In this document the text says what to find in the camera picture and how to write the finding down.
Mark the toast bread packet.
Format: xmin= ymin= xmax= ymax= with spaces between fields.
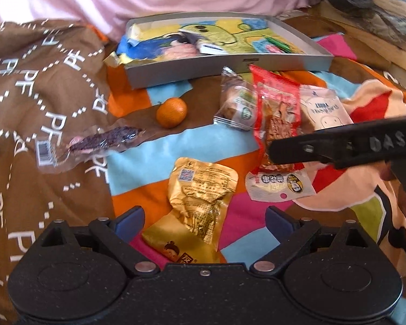
xmin=300 ymin=85 xmax=353 ymax=134

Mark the gold foil snack packet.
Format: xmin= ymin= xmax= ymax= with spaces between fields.
xmin=141 ymin=157 xmax=238 ymax=264

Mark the clear packet dark dried fruit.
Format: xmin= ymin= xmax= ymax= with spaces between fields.
xmin=35 ymin=125 xmax=146 ymax=174

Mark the red tofu skewer snack packet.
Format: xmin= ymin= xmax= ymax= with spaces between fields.
xmin=245 ymin=65 xmax=315 ymax=203

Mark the orange mandarin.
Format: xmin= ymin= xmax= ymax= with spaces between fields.
xmin=156 ymin=97 xmax=188 ymax=129

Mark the clear pastry packet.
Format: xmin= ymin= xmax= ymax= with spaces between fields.
xmin=213 ymin=67 xmax=257 ymax=131

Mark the blue white snack packet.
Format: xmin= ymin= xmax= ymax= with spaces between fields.
xmin=179 ymin=29 xmax=228 ymax=55

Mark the colourful striped blanket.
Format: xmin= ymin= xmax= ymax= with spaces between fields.
xmin=106 ymin=25 xmax=406 ymax=324

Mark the grey cardboard tray box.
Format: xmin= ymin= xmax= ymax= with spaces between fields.
xmin=125 ymin=12 xmax=333 ymax=88

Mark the green snack packet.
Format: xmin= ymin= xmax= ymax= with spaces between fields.
xmin=265 ymin=36 xmax=293 ymax=54

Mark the light blue pink snack packet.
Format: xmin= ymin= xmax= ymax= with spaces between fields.
xmin=251 ymin=39 xmax=286 ymax=54

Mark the brown PF patterned cloth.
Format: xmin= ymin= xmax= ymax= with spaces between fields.
xmin=0 ymin=20 xmax=114 ymax=324

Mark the colourful bird drawing paper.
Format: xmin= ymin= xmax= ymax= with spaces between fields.
xmin=105 ymin=18 xmax=304 ymax=67

